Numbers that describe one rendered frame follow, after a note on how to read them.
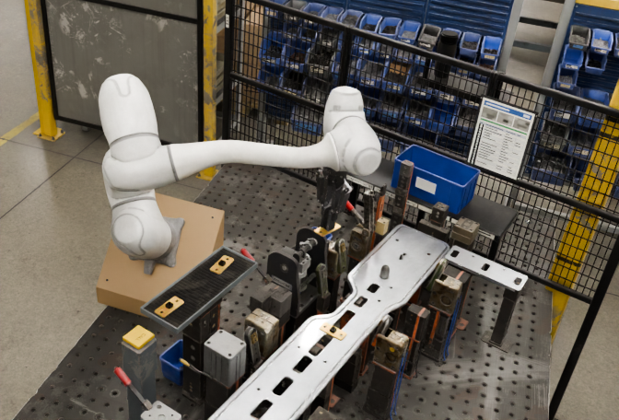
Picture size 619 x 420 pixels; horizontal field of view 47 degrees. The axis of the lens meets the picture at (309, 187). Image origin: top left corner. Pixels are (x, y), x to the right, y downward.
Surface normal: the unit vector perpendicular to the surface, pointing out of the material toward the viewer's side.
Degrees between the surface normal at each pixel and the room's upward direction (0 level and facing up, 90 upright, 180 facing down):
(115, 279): 49
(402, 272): 0
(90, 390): 0
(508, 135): 90
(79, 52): 90
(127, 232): 54
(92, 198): 0
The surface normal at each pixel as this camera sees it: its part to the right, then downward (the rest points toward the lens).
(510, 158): -0.55, 0.42
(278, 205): 0.09, -0.83
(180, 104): -0.33, 0.50
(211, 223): -0.17, -0.18
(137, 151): 0.11, -0.10
